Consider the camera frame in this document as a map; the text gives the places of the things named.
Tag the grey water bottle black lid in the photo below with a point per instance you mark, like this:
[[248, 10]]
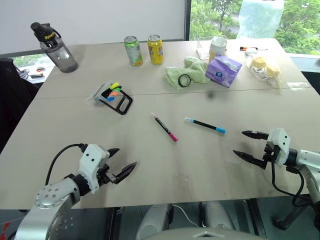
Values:
[[58, 55]]

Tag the yellow drink can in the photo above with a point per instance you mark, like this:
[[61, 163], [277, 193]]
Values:
[[155, 50]]

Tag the white side desk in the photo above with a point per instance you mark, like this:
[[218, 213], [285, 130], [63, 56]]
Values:
[[43, 75]]

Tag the black table foot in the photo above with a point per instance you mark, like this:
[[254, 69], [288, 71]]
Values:
[[290, 217]]

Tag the clear acrylic holder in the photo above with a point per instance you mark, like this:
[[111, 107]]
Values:
[[202, 53]]

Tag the large clear plastic bag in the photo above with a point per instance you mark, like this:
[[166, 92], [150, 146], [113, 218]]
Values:
[[260, 20]]

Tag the light green towel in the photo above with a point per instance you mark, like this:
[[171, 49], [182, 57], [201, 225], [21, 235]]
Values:
[[195, 70]]

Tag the black and orange brush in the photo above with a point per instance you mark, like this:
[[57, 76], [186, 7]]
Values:
[[247, 48]]

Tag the clear bag with sponges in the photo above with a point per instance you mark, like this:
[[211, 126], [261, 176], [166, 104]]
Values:
[[261, 73]]

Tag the dark window frame post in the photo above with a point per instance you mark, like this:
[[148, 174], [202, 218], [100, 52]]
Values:
[[187, 20]]

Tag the marker holder with markers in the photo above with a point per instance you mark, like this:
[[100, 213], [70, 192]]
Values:
[[100, 93]]

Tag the green drink can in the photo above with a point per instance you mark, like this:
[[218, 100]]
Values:
[[133, 51]]

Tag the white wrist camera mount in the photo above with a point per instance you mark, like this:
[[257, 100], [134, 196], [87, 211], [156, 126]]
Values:
[[282, 140], [91, 160]]

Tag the grey rounded shape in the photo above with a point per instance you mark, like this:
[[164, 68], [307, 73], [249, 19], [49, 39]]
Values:
[[152, 220], [217, 216]]

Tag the blue and black pen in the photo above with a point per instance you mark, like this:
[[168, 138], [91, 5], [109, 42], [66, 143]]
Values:
[[205, 124]]

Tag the black table leg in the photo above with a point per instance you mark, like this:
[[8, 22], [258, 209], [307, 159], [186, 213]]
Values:
[[253, 217], [113, 222]]

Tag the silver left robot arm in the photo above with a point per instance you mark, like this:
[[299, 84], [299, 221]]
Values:
[[50, 197]]

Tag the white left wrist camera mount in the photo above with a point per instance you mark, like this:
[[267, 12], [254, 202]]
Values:
[[91, 160]]

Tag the purple tissue pack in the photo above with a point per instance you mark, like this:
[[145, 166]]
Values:
[[222, 72]]

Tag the green highlighter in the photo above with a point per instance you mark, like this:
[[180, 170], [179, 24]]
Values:
[[117, 88]]

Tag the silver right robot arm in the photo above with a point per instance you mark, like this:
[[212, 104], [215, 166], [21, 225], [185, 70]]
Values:
[[310, 157]]

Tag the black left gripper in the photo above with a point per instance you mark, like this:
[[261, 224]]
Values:
[[105, 175]]

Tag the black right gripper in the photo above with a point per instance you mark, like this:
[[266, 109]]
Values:
[[271, 152]]

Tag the blue highlighter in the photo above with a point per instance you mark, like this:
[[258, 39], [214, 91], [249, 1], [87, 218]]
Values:
[[110, 98]]

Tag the yellow highlighter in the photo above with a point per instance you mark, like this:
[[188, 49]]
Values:
[[114, 85]]

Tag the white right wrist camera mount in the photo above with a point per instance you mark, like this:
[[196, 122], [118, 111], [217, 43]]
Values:
[[282, 140]]

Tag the white and yellow plastic cup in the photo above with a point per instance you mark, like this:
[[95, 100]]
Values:
[[218, 46]]

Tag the orange highlighter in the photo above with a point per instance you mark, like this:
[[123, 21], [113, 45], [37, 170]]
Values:
[[113, 93]]

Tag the yellow sponge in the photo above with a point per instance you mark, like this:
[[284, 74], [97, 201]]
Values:
[[273, 72], [258, 63]]

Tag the grey curved robot body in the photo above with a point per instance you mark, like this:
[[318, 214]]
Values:
[[205, 235]]

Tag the pink and black pen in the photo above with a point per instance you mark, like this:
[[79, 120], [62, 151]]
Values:
[[165, 127]]

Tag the small white block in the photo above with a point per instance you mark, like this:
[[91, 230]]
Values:
[[250, 52]]

